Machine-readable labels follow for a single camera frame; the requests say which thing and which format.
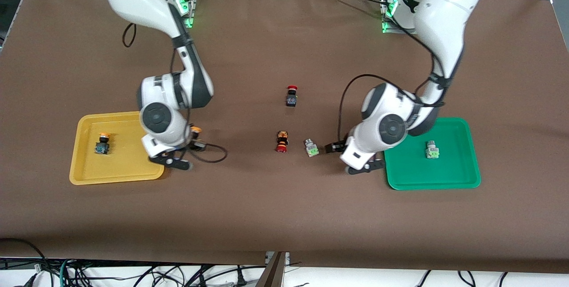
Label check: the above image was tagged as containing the yellow plastic tray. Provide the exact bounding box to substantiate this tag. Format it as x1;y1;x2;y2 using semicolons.
69;111;168;186

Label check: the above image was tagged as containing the brown table cloth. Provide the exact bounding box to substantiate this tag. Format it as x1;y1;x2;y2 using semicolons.
0;0;569;274

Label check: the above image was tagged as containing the green plastic tray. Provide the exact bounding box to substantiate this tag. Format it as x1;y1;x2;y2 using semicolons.
382;117;482;191

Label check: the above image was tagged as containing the metal table beam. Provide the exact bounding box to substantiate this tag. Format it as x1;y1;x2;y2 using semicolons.
256;251;289;287

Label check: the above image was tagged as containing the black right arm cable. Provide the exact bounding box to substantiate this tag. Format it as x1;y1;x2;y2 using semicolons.
123;23;228;163

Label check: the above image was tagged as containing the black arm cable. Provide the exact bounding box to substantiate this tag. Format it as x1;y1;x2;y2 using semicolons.
338;12;447;142
123;23;228;163

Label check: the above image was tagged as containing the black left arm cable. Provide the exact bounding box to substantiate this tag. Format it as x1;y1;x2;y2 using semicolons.
338;12;447;142

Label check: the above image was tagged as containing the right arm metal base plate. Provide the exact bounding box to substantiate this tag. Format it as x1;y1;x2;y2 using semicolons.
178;0;196;29

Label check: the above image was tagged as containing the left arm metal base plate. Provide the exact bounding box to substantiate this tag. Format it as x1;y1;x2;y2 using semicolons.
381;0;418;35

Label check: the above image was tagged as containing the green floor cable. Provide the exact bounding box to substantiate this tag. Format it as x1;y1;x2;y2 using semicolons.
59;258;74;287

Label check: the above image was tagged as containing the black floor cable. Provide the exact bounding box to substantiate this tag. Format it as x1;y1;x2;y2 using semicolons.
0;237;48;274

